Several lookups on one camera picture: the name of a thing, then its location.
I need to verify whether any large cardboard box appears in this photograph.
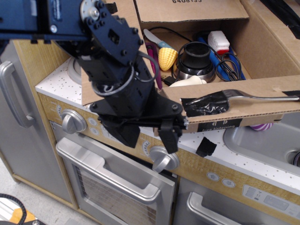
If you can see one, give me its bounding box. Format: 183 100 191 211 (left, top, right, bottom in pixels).
79 0 300 137

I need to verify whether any oven clock display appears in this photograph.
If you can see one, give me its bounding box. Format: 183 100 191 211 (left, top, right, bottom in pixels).
100 125 118 142

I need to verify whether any black tape on fork tines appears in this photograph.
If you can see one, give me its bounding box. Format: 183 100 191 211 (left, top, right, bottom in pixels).
181 91 229 117

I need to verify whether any black silver 3D mouse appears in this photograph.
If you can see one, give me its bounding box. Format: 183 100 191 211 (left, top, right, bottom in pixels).
173 42 215 83

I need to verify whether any black USB plug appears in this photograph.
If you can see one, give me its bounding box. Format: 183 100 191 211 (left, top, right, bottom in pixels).
161 76 176 86

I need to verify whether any black tape top right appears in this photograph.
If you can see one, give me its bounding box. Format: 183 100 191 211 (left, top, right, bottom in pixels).
260 0 300 39

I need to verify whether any purple white striped toy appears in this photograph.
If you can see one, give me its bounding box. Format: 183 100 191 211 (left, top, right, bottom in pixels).
249 123 274 131

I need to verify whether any cream toy piece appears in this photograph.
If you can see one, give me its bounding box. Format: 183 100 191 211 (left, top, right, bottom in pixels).
170 75 207 87

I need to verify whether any black tape on fork handle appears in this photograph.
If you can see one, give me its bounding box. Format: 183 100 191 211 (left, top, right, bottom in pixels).
283 90 300 97

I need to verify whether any yellow toy corn cob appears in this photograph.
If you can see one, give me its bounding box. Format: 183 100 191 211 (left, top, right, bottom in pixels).
158 47 178 71

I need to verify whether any right silver oven knob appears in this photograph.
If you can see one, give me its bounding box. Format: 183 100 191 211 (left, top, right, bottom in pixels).
149 146 180 173

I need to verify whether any rear silver stove burner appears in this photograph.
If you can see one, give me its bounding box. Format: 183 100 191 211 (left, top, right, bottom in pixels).
67 58 82 84

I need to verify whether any toy dishwasher door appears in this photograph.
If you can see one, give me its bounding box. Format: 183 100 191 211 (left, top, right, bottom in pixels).
173 178 288 225

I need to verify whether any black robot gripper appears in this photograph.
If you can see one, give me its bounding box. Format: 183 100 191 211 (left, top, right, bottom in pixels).
90 76 187 154

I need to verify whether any orange object on floor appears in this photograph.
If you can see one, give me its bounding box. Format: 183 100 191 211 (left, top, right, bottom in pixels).
9 208 36 225

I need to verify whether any toy knife with teal handle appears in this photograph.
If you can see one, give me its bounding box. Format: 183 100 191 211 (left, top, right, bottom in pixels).
143 29 173 49

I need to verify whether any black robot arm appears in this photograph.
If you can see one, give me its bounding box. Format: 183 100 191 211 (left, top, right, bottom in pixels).
0 0 188 154

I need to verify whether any wooden toy kitchen frame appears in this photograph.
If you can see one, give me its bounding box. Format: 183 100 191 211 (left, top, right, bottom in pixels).
12 40 300 225

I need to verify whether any silver toy sink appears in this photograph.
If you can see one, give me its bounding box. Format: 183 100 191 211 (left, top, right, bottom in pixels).
223 112 300 176

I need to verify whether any grey toy fridge door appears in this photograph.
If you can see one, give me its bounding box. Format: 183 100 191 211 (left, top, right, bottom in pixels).
0 42 73 207

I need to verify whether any silver metal fork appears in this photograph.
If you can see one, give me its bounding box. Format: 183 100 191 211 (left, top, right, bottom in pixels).
222 89 300 102

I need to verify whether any white red toy block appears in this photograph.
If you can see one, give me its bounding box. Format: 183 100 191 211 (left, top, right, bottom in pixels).
208 30 230 54

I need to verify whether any blue marker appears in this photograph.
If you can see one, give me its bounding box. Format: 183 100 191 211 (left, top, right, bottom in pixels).
209 47 246 82

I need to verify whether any silver oven knob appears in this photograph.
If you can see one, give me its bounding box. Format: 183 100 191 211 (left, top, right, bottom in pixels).
149 146 180 173
61 109 87 134

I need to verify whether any left silver oven knob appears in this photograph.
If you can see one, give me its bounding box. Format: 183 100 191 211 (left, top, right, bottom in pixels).
61 109 87 134

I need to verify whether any black tape piece on counter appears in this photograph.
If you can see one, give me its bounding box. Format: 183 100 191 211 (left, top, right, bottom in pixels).
196 137 217 157

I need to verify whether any black braided cable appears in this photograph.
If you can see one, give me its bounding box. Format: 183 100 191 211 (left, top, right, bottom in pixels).
0 193 27 225

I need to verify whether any toy oven door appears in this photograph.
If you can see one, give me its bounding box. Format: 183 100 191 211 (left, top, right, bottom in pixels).
56 137 176 225

